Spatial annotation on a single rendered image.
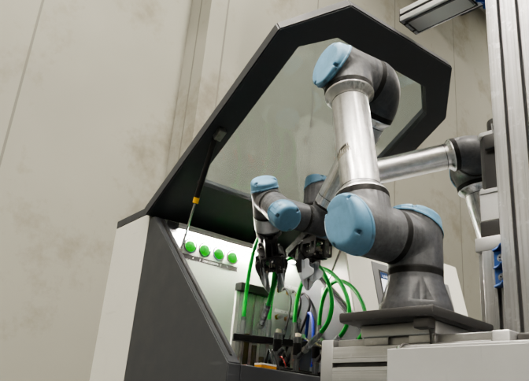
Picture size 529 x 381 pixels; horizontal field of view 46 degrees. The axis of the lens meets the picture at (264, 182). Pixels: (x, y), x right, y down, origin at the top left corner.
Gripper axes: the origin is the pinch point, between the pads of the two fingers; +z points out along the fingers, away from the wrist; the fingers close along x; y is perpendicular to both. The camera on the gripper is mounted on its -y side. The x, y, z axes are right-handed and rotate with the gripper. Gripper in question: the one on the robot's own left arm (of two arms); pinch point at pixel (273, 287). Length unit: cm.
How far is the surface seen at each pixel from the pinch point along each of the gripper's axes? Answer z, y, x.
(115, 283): 14, -40, -53
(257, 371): 4.9, 30.0, -8.4
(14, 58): -42, -217, -120
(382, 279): 31, -45, 46
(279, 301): 32, -42, 5
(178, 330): 5.0, 7.3, -28.7
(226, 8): -47, -311, 10
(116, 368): 29, -12, -52
